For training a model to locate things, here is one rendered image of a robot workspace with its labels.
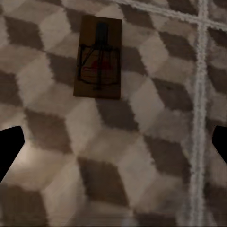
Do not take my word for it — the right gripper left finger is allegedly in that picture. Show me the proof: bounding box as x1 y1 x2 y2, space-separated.
0 126 25 183

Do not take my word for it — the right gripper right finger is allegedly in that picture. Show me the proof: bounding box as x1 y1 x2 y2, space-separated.
212 126 227 164

